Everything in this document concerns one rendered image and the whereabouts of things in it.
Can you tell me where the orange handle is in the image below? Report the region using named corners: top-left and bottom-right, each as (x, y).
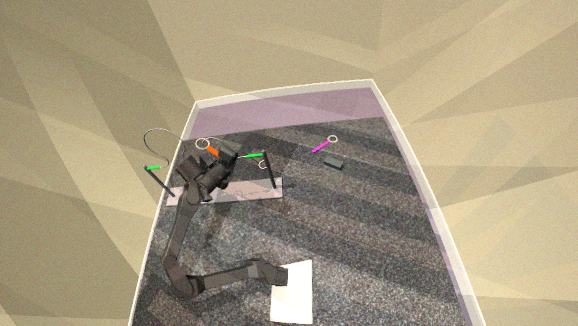
top-left (195, 138), bottom-right (218, 157)

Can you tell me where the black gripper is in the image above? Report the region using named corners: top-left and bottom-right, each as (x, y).
top-left (206, 144), bottom-right (238, 189)

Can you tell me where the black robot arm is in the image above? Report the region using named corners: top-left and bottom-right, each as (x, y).
top-left (160, 153), bottom-right (288, 301)

